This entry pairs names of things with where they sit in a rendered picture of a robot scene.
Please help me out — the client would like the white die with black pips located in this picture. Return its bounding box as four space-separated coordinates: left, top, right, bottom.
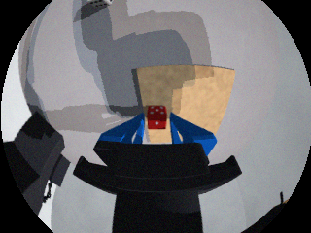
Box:
87 0 113 8

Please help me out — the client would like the tan mat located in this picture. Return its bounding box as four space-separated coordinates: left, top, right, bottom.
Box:
136 65 235 143

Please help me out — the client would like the red die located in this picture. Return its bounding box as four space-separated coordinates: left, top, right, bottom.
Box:
147 106 167 129

